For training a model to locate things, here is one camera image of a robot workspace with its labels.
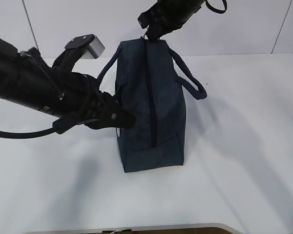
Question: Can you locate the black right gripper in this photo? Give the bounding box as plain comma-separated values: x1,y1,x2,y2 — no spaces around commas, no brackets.
138,0,203,41

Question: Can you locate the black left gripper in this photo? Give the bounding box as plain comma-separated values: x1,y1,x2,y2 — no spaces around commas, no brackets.
52,74,136,134

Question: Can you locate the navy blue lunch bag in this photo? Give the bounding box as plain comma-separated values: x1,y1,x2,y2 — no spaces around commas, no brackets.
98,38,207,173

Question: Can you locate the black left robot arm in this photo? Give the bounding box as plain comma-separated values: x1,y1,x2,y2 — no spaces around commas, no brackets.
0,34,136,139

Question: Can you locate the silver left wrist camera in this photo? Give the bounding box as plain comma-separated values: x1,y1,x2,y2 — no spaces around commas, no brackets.
52,34,105,72

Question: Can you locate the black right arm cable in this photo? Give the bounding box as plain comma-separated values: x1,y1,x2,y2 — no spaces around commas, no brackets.
206,0,228,13

